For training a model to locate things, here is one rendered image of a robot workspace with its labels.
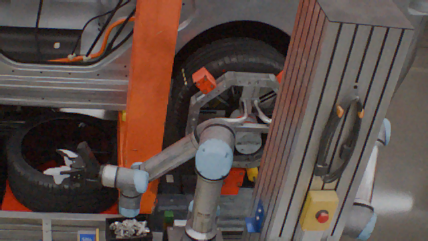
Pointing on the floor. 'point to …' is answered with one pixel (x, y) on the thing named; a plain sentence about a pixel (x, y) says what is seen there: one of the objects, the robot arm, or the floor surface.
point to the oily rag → (37, 110)
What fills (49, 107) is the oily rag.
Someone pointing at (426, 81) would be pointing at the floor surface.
